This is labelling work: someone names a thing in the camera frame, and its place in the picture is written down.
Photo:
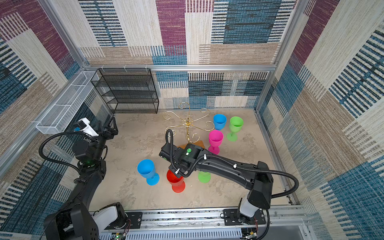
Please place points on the black wire shelf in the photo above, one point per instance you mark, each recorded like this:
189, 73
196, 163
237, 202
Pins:
127, 91

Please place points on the green wine glass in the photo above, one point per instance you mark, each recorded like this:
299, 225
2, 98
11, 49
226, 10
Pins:
236, 124
204, 177

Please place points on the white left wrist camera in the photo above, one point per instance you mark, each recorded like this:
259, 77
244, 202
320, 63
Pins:
83, 125

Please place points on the wooden rack base with gold wire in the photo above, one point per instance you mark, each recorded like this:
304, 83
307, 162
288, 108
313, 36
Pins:
188, 122

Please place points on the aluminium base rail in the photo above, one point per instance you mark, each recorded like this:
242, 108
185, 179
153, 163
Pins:
281, 223

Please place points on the light blue wine glass front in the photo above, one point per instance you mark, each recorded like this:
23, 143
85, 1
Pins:
220, 121

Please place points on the green wine glass front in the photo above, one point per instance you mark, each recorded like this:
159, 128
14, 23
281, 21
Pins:
236, 124

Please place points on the white wire basket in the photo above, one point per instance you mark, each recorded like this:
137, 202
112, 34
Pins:
59, 116

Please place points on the blue wine glass back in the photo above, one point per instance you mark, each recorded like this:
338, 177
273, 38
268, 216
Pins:
146, 168

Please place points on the pink wine glass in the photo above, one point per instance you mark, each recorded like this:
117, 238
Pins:
215, 140

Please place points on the green wine glass back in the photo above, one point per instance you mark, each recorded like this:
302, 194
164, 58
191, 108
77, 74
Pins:
204, 177

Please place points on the red wine glass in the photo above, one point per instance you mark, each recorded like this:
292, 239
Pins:
178, 184

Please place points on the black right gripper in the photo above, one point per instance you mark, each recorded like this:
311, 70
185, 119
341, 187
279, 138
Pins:
178, 173

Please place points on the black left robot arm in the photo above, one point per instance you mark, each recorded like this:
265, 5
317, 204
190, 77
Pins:
73, 220

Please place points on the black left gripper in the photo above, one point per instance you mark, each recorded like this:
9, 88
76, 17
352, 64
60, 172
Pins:
111, 133

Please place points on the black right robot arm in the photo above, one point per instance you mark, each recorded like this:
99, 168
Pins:
255, 178

